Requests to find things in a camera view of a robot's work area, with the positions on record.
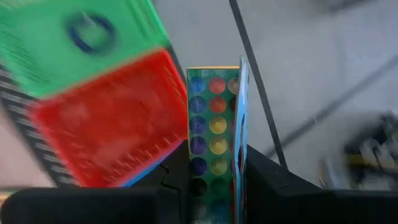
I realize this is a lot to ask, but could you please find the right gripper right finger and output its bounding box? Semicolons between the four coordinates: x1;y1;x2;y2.
246;146;321;224

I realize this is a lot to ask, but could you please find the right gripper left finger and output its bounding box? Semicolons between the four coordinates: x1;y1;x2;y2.
133;141;190;224

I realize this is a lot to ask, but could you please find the blue plastic basket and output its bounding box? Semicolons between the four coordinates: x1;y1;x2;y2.
123;146;184;187

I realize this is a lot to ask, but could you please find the green blue supply box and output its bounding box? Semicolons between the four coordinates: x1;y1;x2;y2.
186;55;250;224

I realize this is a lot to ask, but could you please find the red plastic basket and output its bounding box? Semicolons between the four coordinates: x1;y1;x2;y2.
30;48;189;189

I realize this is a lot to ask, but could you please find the black coil wristband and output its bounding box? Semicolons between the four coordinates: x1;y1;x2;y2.
65;11;118;57

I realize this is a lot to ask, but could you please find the green plastic basket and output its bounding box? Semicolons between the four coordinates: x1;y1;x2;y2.
0;0;172;100

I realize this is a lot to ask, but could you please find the black perforated metal shelf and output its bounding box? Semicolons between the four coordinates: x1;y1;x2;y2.
0;63;81;189

